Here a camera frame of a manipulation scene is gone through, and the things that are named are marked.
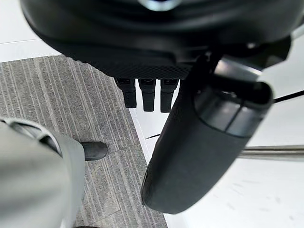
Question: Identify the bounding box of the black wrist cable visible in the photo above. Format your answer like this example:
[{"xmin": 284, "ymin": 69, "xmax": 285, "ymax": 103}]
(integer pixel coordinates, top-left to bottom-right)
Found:
[{"xmin": 272, "ymin": 89, "xmax": 304, "ymax": 104}]

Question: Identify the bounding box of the dark robot left foot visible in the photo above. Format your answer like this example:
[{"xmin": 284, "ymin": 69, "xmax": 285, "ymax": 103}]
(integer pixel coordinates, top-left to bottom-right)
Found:
[{"xmin": 81, "ymin": 141, "xmax": 109, "ymax": 162}]

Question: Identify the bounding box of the white dishwasher door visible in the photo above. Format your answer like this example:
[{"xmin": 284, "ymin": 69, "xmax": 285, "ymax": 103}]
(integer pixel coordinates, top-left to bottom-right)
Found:
[{"xmin": 129, "ymin": 90, "xmax": 304, "ymax": 228}]

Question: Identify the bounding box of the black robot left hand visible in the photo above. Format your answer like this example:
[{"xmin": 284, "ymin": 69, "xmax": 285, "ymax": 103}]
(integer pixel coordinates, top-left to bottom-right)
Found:
[{"xmin": 20, "ymin": 0, "xmax": 304, "ymax": 215}]

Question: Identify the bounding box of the silver dishwasher door handle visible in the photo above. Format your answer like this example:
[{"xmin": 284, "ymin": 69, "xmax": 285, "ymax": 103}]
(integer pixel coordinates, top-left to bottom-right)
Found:
[{"xmin": 241, "ymin": 145, "xmax": 304, "ymax": 162}]

